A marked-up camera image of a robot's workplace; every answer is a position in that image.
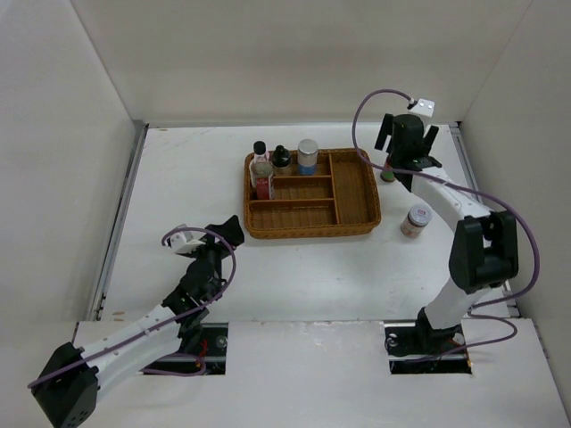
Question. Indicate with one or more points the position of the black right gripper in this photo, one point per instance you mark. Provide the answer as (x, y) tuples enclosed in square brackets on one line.
[(387, 130)]

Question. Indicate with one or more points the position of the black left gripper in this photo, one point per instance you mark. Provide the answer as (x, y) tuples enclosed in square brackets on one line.
[(230, 228)]

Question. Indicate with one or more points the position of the red sauce bottle yellow cap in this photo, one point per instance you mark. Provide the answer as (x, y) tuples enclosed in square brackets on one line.
[(386, 173)]

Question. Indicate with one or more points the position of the clear bottle black cap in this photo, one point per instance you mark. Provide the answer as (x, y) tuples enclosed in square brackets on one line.
[(261, 172)]

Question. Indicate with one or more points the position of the small dark bottle black cap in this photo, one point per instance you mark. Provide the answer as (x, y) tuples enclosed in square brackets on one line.
[(282, 162)]

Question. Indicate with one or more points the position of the white can silver lid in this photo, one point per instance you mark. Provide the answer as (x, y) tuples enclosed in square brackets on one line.
[(307, 155)]

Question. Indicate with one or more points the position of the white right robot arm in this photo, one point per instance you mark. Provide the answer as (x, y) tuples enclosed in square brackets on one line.
[(484, 247)]

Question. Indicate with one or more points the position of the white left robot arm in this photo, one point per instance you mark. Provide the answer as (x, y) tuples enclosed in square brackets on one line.
[(75, 379)]

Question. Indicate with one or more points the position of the small jar red white lid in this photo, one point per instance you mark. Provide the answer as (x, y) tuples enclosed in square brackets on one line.
[(416, 220)]

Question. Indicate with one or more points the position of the wicker divided basket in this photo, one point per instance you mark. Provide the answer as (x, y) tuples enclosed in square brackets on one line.
[(340, 199)]

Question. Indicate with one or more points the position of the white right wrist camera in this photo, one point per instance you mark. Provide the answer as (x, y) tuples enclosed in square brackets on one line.
[(422, 107)]

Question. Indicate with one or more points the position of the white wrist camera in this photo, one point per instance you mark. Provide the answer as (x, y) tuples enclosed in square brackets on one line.
[(183, 242), (422, 107)]

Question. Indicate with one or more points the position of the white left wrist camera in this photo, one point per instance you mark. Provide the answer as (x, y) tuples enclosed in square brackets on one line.
[(183, 242)]

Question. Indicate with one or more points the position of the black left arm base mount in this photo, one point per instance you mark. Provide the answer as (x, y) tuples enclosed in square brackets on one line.
[(199, 343)]

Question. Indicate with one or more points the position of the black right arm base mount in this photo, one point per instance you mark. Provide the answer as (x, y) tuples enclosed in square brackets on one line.
[(420, 339)]

